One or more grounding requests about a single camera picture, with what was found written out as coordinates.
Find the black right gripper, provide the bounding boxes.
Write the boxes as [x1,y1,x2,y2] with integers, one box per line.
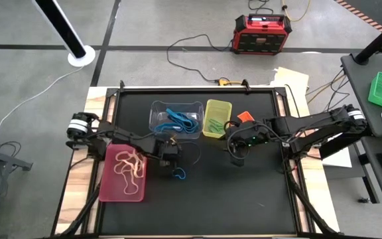
[227,121,269,167]

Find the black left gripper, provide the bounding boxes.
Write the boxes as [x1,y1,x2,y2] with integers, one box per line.
[156,137,180,172]

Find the small blue rubber band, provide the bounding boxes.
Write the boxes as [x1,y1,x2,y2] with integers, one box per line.
[172,167,187,181]

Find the large blue rubber band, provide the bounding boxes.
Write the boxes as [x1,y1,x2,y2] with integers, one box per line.
[165,108,200,133]

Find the orange plastic basket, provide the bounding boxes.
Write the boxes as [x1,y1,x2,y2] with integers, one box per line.
[236,111,255,123]

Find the yellow plastic basket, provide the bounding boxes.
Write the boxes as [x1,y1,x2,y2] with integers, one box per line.
[202,98,233,139]

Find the clear plastic basket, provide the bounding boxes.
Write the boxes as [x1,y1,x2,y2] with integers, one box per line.
[148,100,205,140]

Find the pink plastic basket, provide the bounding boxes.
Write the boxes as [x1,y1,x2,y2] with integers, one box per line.
[97,143,148,203]

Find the yellow extension plug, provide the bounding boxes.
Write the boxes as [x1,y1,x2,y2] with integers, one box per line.
[218,77,242,87]

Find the manila paper sheets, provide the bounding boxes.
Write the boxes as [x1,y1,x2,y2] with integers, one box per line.
[270,66,310,100]

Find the white paper sheet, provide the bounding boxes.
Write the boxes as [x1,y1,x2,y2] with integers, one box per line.
[322,145,353,169]

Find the red portable power station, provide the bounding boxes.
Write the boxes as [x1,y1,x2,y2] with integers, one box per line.
[230,13,293,56]

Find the grey side table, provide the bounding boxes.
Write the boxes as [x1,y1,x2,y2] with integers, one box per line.
[340,52,382,217]

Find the black pole with white base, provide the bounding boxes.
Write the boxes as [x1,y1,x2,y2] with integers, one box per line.
[33,0,96,68]

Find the black stand pole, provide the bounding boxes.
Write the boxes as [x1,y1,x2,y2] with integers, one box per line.
[355,15,382,66]

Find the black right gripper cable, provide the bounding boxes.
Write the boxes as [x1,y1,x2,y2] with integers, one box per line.
[224,121,245,161]

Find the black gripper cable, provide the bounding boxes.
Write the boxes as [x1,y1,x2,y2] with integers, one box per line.
[224,121,245,161]
[177,141,202,167]

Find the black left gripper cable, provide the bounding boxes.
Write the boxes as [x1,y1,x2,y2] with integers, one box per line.
[177,141,202,167]

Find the black aluminium table frame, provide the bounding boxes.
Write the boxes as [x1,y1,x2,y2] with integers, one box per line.
[50,79,341,239]

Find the black power cable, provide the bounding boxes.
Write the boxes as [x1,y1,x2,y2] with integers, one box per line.
[166,33,235,83]

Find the black cable bundle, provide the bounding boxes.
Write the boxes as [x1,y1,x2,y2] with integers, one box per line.
[305,68,348,112]

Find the yellow floor cable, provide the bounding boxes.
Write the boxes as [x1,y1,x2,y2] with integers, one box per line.
[280,0,311,23]

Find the white floor cable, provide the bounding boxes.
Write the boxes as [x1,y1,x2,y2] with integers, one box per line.
[0,64,83,143]

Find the black coiled floor cable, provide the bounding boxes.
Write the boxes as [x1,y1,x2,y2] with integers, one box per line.
[0,141,23,161]

